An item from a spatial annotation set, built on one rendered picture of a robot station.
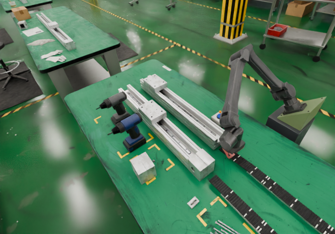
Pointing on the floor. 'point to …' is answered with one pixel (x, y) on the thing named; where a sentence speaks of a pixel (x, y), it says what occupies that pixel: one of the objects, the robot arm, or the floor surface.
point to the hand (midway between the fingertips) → (231, 154)
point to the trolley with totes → (286, 35)
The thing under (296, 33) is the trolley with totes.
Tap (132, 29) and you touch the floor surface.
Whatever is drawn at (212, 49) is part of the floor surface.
